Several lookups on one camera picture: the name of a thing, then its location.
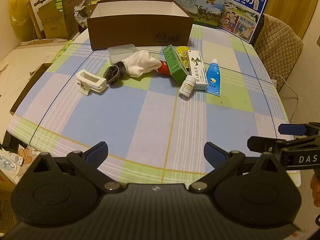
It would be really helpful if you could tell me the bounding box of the clear plastic case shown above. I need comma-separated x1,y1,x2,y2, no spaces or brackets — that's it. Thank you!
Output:
107,44,138,64

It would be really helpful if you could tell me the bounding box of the dark blue milk carton box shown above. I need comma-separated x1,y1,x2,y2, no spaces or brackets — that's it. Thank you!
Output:
216,0,268,43

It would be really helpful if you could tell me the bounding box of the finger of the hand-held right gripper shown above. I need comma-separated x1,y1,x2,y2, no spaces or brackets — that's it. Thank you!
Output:
278,122,320,138
247,135,284,154

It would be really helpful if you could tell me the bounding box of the flattened brown cardboard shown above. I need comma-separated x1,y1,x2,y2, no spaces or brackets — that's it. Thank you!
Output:
20,38,68,47

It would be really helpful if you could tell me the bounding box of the blue tube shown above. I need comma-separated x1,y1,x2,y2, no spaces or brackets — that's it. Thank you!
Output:
205,59,221,97

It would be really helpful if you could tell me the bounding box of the white ointment box green bird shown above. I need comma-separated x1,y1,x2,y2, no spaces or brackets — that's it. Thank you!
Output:
187,50,208,91

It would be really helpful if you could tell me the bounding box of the light blue milk carton box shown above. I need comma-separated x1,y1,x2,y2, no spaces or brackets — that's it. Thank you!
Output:
167,0,227,29

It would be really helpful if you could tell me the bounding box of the white cardboard handle panel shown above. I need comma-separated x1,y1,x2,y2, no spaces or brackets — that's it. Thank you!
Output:
30,0,57,30

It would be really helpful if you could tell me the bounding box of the brown cardboard box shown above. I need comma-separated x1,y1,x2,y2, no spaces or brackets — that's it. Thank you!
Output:
86,0,194,51

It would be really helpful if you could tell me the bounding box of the beige quilted chair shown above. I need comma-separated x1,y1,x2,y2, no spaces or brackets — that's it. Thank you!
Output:
254,14,304,93

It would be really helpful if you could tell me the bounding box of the red candy packet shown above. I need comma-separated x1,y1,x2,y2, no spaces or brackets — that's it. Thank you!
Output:
157,60,173,75

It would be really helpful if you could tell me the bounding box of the open tan cardboard box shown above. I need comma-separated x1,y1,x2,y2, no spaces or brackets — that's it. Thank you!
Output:
27,0,83,40

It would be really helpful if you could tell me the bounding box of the white plastic hair clip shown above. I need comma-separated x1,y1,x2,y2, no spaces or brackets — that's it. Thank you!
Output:
75,69,108,97

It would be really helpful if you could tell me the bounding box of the green medicine box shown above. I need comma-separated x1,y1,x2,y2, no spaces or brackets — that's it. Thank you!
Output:
162,44,188,85

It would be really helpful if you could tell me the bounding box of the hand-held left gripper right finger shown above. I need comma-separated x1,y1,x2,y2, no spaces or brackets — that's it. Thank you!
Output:
189,142,285,193

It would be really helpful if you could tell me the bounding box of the yellow plastic bag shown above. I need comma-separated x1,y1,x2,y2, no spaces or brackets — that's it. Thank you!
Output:
9,0,38,25

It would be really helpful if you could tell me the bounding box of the dark grey sock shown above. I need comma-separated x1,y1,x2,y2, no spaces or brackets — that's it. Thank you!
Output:
103,61,128,86

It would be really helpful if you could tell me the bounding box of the white sock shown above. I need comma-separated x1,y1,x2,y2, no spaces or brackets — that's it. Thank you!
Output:
122,50,162,78

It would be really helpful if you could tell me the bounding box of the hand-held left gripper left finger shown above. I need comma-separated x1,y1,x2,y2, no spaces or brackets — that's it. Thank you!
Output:
31,141,123,193

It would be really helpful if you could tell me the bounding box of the white cable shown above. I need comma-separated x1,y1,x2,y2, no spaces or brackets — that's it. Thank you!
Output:
271,74,300,125

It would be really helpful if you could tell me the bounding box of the white pill bottle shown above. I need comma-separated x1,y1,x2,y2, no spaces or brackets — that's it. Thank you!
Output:
179,76,197,98

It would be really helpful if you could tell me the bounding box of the person's right hand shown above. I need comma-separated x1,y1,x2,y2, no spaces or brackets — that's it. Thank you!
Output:
310,175,320,207

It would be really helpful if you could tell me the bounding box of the yellow snack packet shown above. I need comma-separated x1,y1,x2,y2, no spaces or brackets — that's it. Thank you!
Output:
176,46,190,70

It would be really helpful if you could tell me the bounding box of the basket of trash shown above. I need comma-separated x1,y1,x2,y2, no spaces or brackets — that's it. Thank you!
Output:
74,0,97,25

